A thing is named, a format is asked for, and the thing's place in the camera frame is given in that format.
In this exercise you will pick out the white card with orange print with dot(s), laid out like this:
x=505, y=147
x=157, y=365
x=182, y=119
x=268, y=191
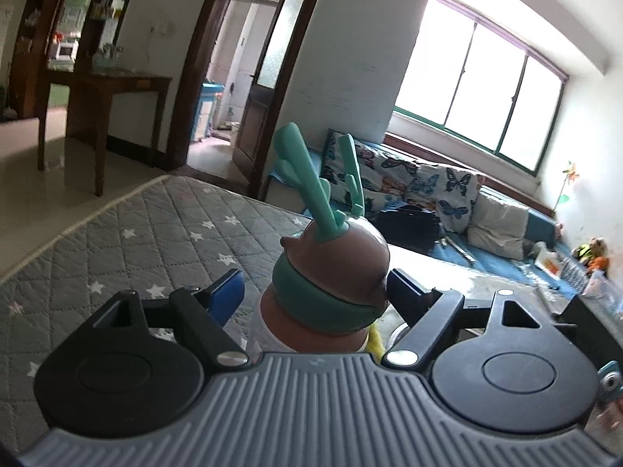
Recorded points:
x=549, y=263

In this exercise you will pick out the small pink plush toy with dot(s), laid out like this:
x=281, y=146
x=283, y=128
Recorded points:
x=559, y=231

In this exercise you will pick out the black bag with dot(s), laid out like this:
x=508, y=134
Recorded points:
x=409, y=228

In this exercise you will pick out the orange plush toy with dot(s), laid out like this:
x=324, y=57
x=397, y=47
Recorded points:
x=599, y=262

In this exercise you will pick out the wooden door with glass pane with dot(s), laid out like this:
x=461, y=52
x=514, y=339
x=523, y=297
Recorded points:
x=253, y=121

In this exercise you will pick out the white bucket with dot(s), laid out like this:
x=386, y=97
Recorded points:
x=235, y=130

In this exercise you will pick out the cluster of glass jars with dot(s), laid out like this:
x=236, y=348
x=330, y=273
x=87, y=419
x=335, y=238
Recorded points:
x=109, y=57

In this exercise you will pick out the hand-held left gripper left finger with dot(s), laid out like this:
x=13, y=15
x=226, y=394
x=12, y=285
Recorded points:
x=228, y=293

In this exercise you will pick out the blue and white cabinet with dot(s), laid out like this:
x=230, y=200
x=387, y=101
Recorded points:
x=207, y=112

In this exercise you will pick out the teddy bear in green vest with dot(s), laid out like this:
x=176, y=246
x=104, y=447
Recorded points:
x=589, y=250

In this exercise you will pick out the green framed window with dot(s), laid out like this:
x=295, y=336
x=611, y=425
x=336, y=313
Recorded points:
x=486, y=82

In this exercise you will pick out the white pillow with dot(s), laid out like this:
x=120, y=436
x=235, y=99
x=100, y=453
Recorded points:
x=496, y=224

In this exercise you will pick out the butterfly print pillow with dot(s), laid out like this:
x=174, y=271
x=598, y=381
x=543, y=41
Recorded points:
x=379, y=170
x=457, y=194

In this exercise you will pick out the colourful pinwheel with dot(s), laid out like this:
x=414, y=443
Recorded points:
x=570, y=172

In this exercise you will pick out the dark wooden door frame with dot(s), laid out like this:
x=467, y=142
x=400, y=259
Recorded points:
x=194, y=58

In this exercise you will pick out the blue sofa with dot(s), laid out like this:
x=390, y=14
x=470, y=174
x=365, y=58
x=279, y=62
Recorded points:
x=542, y=226

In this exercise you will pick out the blue toy camera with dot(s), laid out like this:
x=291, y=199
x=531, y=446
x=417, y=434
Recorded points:
x=611, y=382

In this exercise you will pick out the dark wooden table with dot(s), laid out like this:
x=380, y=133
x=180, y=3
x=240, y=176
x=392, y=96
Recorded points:
x=121, y=80

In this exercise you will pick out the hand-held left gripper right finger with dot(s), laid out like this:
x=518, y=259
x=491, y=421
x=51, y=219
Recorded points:
x=403, y=288

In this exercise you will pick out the dark wooden shelf unit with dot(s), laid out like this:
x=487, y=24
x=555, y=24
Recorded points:
x=87, y=39

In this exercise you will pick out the white microwave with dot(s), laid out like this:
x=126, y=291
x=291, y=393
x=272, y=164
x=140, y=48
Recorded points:
x=63, y=51

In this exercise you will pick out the yellow plush toy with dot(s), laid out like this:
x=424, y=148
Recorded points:
x=375, y=343

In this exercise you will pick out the grey quilted star table cover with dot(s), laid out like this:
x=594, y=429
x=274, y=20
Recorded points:
x=146, y=233

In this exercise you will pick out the black box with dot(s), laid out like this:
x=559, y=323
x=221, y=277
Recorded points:
x=594, y=326

